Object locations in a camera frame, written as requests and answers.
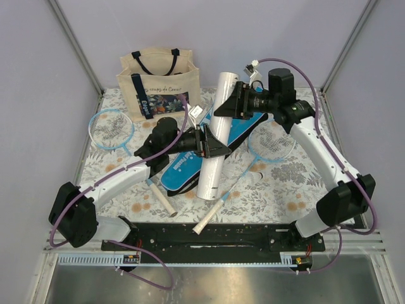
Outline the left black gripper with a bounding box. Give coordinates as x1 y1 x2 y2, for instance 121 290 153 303
166 124 232 159

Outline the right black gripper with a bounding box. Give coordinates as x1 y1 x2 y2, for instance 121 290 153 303
213 82 278 122

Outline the white shuttlecock tube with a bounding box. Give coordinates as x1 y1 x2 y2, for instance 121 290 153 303
197 72 239 200

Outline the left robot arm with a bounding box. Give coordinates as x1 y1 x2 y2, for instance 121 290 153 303
49 118 231 250

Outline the right blue badminton racket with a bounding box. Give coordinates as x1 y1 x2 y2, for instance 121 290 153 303
192 122 296 235

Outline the blue badminton racket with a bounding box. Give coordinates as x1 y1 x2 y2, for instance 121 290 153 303
192 122 296 235
80 109 177 217

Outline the left blue badminton racket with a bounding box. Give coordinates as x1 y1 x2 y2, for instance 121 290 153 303
80 109 177 217

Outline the blue sport racket cover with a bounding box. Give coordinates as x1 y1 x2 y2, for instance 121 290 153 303
160 113 269 197

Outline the beige canvas tote bag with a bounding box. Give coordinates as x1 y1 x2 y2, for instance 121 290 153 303
116 47 201 122

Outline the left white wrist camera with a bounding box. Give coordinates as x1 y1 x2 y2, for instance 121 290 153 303
187 104 203 128

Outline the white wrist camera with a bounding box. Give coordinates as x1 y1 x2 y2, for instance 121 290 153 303
187 104 203 128
244 60 262 85

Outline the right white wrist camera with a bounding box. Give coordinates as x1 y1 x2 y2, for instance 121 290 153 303
244 60 262 85

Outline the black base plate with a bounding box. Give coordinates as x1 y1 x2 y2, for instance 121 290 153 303
101 221 327 265

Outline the left aluminium frame post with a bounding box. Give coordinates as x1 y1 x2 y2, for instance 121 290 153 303
46 0 104 96

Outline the aluminium frame post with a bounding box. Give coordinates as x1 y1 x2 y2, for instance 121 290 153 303
46 0 104 96
320 0 380 94

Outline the right aluminium frame post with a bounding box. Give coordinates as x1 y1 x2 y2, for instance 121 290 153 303
320 0 380 94

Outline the white slotted cable duct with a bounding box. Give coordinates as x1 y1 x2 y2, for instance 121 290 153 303
58 253 140 267

